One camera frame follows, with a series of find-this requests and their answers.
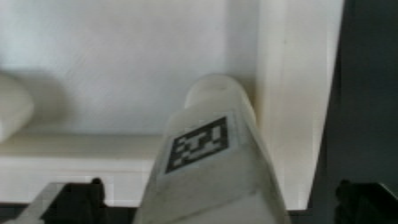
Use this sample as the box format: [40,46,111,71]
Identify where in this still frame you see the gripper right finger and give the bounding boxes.
[335,180,398,224]

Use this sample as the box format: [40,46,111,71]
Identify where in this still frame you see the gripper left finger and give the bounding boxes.
[15,178,109,224]

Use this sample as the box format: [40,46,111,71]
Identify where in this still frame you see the white table leg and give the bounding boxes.
[134,75,292,224]

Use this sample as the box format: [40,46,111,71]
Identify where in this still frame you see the white square tabletop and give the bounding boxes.
[0,0,346,210]

